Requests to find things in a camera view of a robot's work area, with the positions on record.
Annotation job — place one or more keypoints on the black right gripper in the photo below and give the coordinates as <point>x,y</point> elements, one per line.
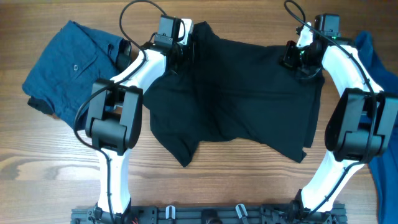
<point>285,58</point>

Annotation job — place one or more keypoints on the folded navy blue shirt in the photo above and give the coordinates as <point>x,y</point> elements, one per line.
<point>63,77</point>

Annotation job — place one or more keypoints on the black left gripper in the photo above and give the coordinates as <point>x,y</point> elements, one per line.
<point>189,57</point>

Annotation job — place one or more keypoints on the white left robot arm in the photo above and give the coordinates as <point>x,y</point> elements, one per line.
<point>115,114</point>

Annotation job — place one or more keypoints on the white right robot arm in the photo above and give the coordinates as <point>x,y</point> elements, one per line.
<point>361,125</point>

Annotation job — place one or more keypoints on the black t-shirt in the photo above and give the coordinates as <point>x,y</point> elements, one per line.
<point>233,90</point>

